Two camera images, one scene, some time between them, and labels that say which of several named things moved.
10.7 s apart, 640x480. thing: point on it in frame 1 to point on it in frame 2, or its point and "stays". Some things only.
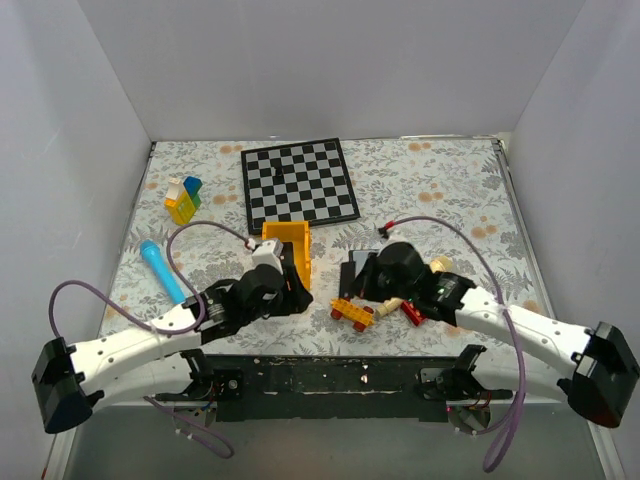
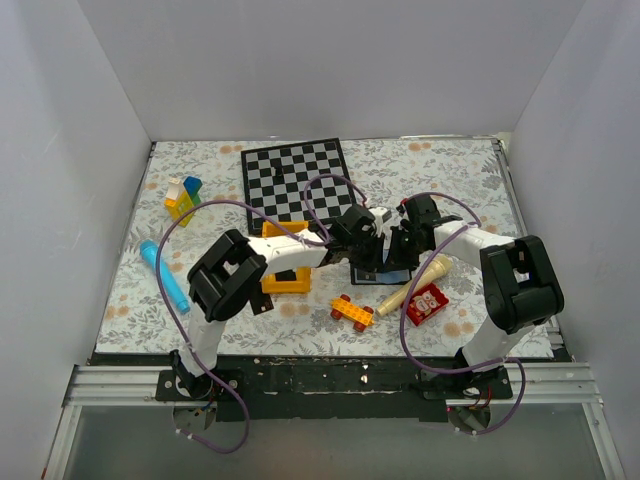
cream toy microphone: x=441 y=264 stays
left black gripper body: x=259 y=311 to x=349 y=247
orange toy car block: x=361 y=317 stays
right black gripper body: x=387 y=289 to x=411 y=232
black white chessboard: x=303 y=182 stays
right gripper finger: x=364 y=284 to x=403 y=251
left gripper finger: x=293 y=297 to x=369 y=253
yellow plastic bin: x=299 y=234 stays
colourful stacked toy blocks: x=182 y=199 stays
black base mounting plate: x=340 y=388 stays
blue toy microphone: x=153 y=249 stays
